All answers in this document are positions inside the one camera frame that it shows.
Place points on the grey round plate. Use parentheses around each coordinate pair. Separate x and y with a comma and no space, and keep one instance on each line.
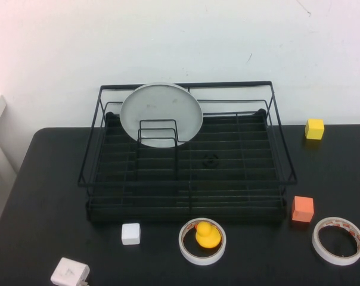
(159,107)

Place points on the black plastic drip tray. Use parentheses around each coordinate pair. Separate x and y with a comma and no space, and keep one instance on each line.
(227,143)

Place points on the yellow rubber duck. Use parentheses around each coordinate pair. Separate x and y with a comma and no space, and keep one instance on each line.
(207,239)

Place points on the white foam cube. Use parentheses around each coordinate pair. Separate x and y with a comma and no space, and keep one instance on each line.
(130,234)

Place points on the white double-sided tape roll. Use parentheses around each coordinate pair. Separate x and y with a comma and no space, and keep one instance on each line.
(202,261)
(338,261)

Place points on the yellow foam cube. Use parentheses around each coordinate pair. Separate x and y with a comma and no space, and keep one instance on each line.
(314,130)

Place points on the orange foam cube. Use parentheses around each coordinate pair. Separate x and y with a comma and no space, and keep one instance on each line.
(302,209)

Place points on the white power adapter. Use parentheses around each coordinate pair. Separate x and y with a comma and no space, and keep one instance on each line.
(68,272)

